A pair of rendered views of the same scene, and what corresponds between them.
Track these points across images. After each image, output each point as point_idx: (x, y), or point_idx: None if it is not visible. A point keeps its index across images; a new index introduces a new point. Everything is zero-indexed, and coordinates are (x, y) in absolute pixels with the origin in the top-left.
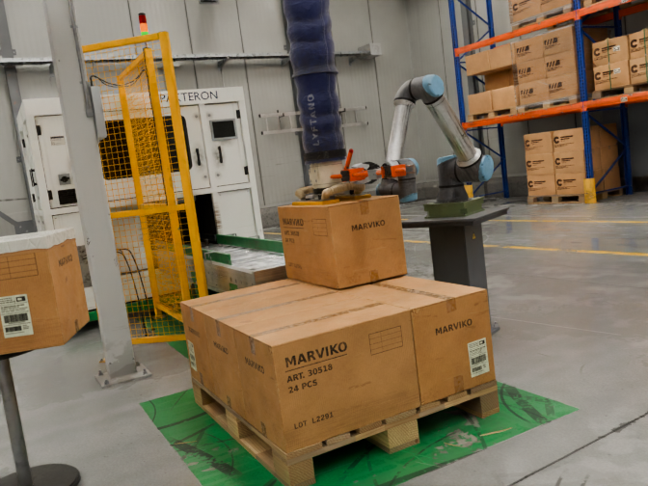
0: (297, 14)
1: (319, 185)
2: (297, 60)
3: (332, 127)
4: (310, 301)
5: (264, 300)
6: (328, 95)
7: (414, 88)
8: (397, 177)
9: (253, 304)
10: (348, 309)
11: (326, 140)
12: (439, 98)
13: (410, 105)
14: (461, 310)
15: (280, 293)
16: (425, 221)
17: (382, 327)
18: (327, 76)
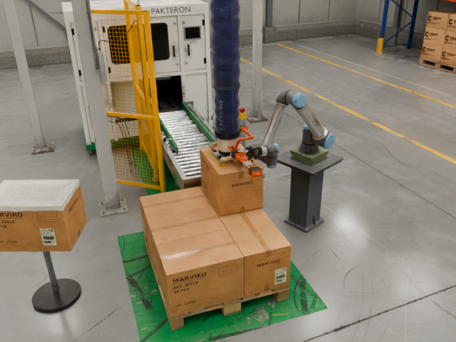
0: (217, 53)
1: (221, 150)
2: (215, 79)
3: (231, 121)
4: (202, 224)
5: (180, 214)
6: (231, 102)
7: (287, 99)
8: None
9: (173, 216)
10: (216, 243)
11: (226, 128)
12: (301, 108)
13: (284, 106)
14: (273, 256)
15: (191, 207)
16: (288, 163)
17: (226, 264)
18: (232, 91)
